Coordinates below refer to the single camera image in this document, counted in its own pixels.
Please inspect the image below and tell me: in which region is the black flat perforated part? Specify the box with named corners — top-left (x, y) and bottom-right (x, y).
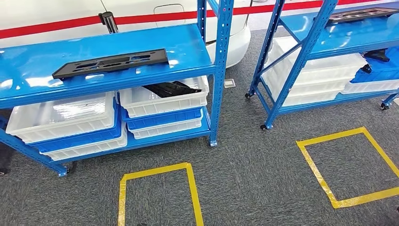
top-left (52, 48), bottom-right (169, 81)
top-left (326, 7), bottom-right (399, 26)

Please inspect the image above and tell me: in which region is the black ribbed plastic part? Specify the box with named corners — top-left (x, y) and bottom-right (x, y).
top-left (143, 81), bottom-right (203, 99)

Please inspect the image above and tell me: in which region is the red barrier belt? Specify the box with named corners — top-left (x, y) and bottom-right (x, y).
top-left (0, 0), bottom-right (379, 40)

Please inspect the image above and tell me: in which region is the blue metal shelf rack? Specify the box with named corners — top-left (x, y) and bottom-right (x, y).
top-left (0, 0), bottom-right (235, 178)
top-left (244, 0), bottom-right (399, 131)

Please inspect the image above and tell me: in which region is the black-topped stanchion post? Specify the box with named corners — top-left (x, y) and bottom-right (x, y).
top-left (98, 11), bottom-right (120, 34)

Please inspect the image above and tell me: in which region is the white plastic bin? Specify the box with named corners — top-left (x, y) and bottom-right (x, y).
top-left (118, 75), bottom-right (210, 119)
top-left (268, 36), bottom-right (369, 85)
top-left (270, 89), bottom-right (343, 107)
top-left (261, 67), bottom-right (354, 98)
top-left (340, 79), bottom-right (399, 95)
top-left (5, 91), bottom-right (117, 145)
top-left (128, 117), bottom-right (204, 140)
top-left (40, 121), bottom-right (128, 162)

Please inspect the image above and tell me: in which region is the yellow floor tape square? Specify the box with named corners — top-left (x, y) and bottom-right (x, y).
top-left (296, 126), bottom-right (399, 209)
top-left (118, 162), bottom-right (205, 226)

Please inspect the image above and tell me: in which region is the blue plastic bin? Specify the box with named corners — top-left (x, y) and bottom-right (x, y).
top-left (120, 106), bottom-right (204, 131)
top-left (28, 99), bottom-right (123, 154)
top-left (351, 47), bottom-right (399, 84)

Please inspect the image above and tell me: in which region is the black angular plastic part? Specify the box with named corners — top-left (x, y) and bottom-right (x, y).
top-left (363, 48), bottom-right (391, 63)

